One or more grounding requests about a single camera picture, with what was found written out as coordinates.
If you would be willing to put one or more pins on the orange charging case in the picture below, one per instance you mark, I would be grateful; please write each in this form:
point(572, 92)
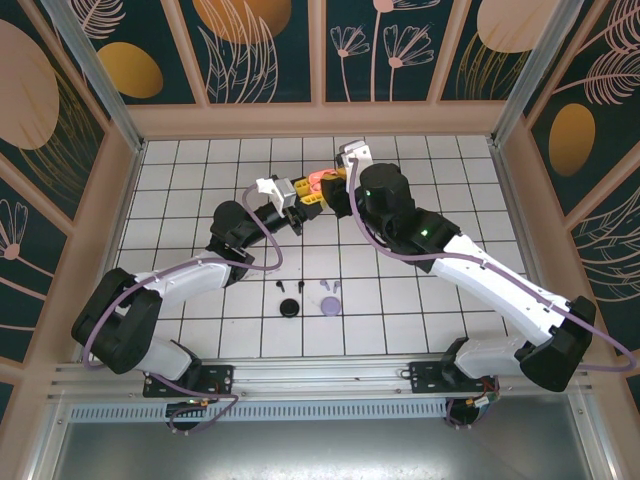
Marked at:
point(320, 179)

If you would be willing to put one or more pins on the black round charging case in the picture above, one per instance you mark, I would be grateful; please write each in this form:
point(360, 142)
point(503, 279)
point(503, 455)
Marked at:
point(290, 308)

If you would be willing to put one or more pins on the purple round charging case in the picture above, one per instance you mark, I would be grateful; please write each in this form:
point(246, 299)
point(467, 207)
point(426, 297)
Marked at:
point(330, 306)

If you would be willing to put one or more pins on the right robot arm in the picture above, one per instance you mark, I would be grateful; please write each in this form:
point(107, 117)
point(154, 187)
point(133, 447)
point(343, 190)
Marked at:
point(500, 285)

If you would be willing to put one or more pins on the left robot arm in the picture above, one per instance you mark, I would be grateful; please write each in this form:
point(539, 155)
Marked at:
point(185, 280)

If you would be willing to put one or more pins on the grey metal sheet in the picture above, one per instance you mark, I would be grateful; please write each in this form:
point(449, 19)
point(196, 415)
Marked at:
point(320, 450)

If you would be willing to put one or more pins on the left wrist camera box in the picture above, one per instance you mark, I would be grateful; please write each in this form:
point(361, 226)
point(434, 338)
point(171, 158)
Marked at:
point(280, 192)

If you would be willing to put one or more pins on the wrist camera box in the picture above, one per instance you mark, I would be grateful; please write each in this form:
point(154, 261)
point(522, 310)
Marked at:
point(280, 192)
point(356, 151)

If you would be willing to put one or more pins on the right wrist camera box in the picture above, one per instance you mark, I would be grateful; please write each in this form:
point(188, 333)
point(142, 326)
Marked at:
point(356, 151)

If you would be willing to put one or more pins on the aluminium table side rail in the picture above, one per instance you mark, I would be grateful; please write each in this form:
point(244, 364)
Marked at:
point(132, 172)
point(504, 175)

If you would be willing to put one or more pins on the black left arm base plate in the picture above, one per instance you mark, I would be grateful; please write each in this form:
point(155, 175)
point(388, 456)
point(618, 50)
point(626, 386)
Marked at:
point(220, 377)

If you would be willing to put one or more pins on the aluminium mounting rail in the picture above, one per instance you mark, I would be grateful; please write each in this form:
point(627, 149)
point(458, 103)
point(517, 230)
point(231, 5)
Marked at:
point(320, 375)

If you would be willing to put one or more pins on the aluminium frame post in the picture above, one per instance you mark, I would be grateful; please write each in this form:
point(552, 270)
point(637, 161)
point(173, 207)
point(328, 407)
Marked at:
point(95, 75)
point(535, 75)

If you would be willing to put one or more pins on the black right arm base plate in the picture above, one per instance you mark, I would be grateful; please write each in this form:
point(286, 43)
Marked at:
point(425, 377)

